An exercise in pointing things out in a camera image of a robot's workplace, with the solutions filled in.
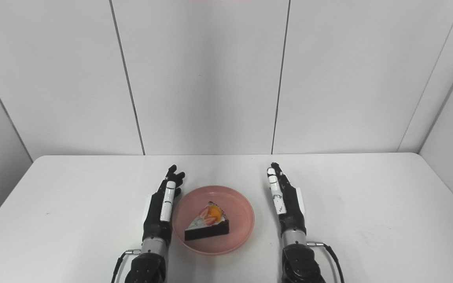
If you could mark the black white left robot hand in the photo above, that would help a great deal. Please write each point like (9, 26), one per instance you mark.
(159, 216)

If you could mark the pink round plate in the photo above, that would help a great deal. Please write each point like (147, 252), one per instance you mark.
(238, 220)

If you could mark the chocolate cake slice with fruit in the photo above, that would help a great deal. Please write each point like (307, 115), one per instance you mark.
(207, 226)

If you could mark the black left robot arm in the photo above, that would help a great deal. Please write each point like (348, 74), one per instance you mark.
(150, 261)

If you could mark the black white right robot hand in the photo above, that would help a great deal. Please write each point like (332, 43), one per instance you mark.
(289, 208)

